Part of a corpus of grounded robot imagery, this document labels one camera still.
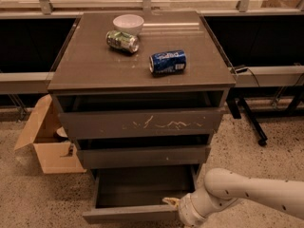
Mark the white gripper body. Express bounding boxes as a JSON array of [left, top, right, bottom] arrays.
[[178, 187, 240, 228]]

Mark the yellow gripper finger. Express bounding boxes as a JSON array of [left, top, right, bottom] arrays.
[[162, 197, 180, 209]]

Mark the grey bottom drawer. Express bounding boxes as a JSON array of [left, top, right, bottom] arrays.
[[83, 164, 200, 224]]

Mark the grey drawer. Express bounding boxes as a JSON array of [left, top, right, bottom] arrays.
[[53, 90, 226, 140], [77, 134, 211, 169], [83, 164, 200, 224]]

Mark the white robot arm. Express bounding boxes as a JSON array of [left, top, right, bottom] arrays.
[[162, 168, 304, 228]]

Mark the grey middle drawer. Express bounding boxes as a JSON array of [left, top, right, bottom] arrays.
[[77, 134, 211, 169]]

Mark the grey top drawer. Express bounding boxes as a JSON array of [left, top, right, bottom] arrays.
[[53, 90, 226, 140]]

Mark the grey drawer cabinet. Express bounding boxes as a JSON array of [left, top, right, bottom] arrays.
[[47, 10, 237, 176]]

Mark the black wheeled stand leg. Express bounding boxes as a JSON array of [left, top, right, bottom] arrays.
[[226, 96, 268, 146]]

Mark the open cardboard box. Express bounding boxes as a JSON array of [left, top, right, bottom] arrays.
[[14, 95, 86, 174]]

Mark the white item in box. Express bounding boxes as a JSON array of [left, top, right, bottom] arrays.
[[56, 127, 67, 138]]

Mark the blue pepsi can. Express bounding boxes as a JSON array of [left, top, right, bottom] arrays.
[[149, 50, 186, 74]]

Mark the green crushed soda can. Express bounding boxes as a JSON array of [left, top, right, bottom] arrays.
[[105, 30, 139, 53]]

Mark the white bowl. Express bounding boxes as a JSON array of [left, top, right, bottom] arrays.
[[113, 14, 144, 35]]

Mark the black cable with plug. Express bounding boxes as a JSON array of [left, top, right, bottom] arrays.
[[230, 64, 261, 87]]

